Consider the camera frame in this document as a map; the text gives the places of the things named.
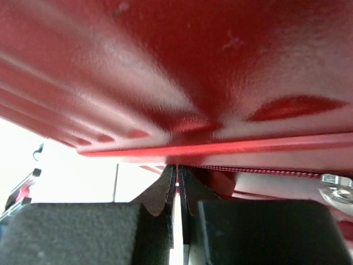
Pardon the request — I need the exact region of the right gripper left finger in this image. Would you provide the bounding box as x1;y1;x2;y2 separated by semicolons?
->
1;165;176;264

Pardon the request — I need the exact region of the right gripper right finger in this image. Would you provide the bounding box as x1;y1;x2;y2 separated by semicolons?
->
178;166;352;264

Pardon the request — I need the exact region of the red suitcase blue lining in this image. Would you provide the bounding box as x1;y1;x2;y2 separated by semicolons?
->
0;0;353;241

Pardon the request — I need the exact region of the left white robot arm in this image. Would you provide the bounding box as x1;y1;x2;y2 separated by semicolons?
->
1;167;42;227

